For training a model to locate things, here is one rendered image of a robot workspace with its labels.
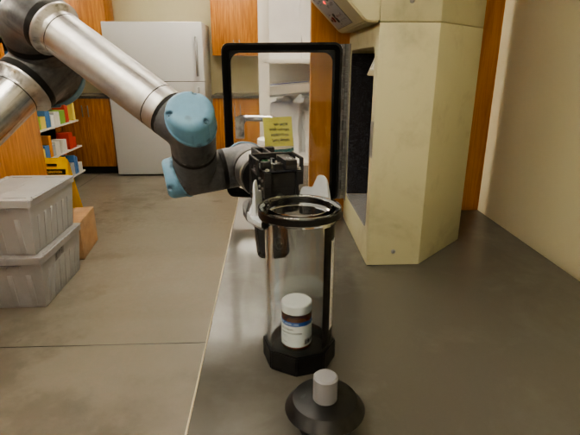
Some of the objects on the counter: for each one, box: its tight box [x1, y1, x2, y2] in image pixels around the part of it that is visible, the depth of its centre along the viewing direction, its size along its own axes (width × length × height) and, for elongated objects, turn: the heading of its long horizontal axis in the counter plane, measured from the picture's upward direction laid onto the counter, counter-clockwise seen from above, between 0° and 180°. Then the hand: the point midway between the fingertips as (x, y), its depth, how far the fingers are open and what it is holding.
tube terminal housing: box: [343, 0, 487, 265], centre depth 100 cm, size 25×32×77 cm
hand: (299, 224), depth 61 cm, fingers closed on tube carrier, 10 cm apart
